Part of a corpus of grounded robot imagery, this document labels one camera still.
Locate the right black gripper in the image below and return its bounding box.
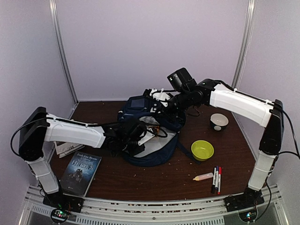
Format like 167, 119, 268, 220
154, 89, 193, 122

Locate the orange comic paperback book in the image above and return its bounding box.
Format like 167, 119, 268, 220
147, 126, 161, 136

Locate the navy blue student backpack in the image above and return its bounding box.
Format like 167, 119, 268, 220
117, 96, 196, 167

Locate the dark Wuthering Heights book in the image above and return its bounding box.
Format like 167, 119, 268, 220
60, 151, 102, 197

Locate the white Afternoon Tea book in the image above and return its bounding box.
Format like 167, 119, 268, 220
54, 141, 85, 158

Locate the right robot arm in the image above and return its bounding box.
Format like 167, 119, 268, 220
150, 67, 284, 207

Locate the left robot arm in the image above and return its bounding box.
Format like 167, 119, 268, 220
10, 107, 147, 208

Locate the dark bowl white inside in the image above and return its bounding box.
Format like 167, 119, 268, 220
210, 113, 229, 131

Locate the lime green bowl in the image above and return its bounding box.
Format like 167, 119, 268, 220
191, 140, 214, 162

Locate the cream glue tube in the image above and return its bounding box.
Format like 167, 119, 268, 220
193, 172, 214, 181

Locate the red marker pen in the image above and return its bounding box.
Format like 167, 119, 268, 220
217, 166, 222, 195

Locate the black marker pen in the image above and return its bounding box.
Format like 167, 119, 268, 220
211, 167, 217, 194

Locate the blue marker pen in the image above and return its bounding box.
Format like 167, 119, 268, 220
215, 166, 219, 192

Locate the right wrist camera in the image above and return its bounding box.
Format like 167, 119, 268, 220
143, 89, 171, 102

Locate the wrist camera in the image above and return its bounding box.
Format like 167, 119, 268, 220
138, 128, 157, 146
143, 89, 171, 102

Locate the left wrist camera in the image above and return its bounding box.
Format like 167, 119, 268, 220
138, 128, 157, 146

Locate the front aluminium rail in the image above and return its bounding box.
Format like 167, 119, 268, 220
23, 185, 289, 225

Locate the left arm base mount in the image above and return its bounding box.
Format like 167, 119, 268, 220
40, 188, 84, 225

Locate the right aluminium frame post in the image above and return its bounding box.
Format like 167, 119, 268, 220
232, 0, 256, 90

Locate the aluminium frame post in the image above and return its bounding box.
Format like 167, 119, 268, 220
232, 0, 256, 90
49, 0, 79, 105

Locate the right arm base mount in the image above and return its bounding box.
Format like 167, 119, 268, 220
224, 187, 264, 224

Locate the left aluminium frame post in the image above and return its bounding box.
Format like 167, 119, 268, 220
49, 0, 79, 105

